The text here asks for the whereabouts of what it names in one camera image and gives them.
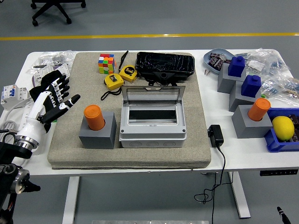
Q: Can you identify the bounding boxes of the black power adapter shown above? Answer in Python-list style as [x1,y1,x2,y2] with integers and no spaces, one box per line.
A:
[207,125,224,148]

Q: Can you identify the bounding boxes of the black office chair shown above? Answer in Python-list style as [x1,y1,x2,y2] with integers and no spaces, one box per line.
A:
[30,0,87,27]

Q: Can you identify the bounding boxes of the grey block holder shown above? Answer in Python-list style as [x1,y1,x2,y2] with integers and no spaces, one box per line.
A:
[228,80,262,112]
[217,62,247,94]

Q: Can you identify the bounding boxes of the yellow tape measure round label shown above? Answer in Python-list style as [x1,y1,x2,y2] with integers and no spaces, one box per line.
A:
[118,50,138,82]

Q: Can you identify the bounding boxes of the orange cylinder battery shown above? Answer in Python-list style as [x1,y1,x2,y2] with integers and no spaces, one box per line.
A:
[248,98,271,122]
[84,104,106,131]

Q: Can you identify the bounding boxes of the grey box with clear lid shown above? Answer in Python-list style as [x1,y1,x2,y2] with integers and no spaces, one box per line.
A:
[119,85,187,149]

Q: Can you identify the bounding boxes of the blue storage bin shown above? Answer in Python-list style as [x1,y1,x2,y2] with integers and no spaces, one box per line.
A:
[264,107,299,154]

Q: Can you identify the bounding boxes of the dark brown packets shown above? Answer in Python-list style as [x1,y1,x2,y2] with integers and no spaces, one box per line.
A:
[288,113,299,143]

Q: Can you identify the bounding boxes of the blue plastic block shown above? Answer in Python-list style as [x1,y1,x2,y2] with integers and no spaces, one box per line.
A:
[228,56,246,77]
[241,74,262,98]

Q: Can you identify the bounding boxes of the clear bags of metal parts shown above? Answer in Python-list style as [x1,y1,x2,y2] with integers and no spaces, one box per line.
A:
[27,50,77,75]

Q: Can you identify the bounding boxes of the black table control panel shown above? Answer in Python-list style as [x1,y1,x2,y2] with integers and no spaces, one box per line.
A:
[259,169,299,177]

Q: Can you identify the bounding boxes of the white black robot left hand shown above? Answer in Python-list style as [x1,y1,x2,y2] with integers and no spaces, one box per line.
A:
[14,76,81,152]

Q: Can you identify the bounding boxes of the clear bag of blue parts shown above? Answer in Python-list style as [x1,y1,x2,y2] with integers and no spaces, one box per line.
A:
[263,48,294,77]

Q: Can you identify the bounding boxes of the grey-brown mat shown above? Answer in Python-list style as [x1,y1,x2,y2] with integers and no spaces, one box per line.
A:
[47,51,212,170]

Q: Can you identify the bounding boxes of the light blue dish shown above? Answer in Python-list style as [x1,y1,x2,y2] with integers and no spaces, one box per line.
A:
[203,48,235,75]

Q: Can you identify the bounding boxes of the white table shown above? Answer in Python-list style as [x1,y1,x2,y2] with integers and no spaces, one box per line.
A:
[0,49,299,219]

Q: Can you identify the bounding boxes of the yellow tape measure square label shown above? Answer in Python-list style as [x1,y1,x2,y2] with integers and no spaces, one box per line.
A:
[100,73,125,101]

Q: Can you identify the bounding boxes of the grey cube holder with hole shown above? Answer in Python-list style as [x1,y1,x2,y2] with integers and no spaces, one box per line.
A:
[78,111,117,150]
[231,105,274,139]

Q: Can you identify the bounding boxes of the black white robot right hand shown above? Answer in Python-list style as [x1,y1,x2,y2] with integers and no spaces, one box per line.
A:
[277,206,292,224]

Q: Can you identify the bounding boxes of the clear bag of white parts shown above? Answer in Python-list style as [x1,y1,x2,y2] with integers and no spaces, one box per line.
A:
[244,55,267,75]

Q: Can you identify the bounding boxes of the white socket panel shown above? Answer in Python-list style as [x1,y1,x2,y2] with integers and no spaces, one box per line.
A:
[32,65,51,82]
[54,63,71,81]

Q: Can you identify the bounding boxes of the clear bag of small parts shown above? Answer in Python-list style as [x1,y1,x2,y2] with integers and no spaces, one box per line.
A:
[279,76,299,105]
[260,78,285,100]

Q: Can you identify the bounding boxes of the white circuit breaker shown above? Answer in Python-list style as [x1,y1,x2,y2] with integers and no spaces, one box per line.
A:
[0,84,30,110]

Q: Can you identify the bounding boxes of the black adapter cord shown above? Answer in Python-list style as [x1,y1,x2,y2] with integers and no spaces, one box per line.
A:
[194,144,227,224]

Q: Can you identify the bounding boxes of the yellow lemon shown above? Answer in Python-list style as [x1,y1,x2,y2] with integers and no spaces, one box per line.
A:
[271,116,295,141]

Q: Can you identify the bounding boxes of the black plastic case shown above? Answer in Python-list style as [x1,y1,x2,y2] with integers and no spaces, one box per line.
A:
[135,51,196,89]

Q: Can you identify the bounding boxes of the colourful puzzle cube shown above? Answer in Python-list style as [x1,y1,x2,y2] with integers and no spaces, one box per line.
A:
[98,53,116,75]

